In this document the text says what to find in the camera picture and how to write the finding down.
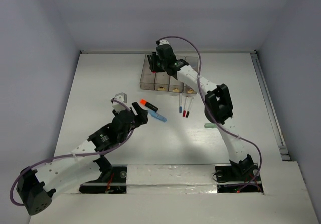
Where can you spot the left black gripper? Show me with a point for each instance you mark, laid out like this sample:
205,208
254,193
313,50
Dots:
141,114

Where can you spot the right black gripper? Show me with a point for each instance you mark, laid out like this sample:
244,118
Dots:
156,68

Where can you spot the orange highlighter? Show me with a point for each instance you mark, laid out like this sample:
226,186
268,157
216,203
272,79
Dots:
149,105

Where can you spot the blue utility knife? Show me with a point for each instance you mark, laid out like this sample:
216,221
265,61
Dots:
157,116

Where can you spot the blue-capped white pen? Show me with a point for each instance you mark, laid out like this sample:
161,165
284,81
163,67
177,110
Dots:
180,102

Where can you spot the red-capped white pen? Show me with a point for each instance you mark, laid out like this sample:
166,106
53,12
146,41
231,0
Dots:
184,106

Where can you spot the black-capped white pen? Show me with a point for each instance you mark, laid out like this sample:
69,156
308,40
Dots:
189,107

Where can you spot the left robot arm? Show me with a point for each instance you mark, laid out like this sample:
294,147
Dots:
37,185

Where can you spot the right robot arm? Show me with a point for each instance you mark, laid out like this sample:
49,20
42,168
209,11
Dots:
218,108

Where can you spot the clear four-compartment organizer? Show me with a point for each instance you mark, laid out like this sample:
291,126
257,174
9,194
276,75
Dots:
161,81

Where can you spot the green utility knife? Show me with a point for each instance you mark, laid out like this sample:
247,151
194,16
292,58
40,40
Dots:
209,125

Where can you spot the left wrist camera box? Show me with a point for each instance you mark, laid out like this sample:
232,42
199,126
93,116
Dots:
120,97

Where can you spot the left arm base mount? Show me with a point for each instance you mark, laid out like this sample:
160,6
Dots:
114,184

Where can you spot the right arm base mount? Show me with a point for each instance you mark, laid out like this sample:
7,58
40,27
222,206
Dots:
230,182

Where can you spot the aluminium rail right edge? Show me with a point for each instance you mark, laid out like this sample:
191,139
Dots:
285,155

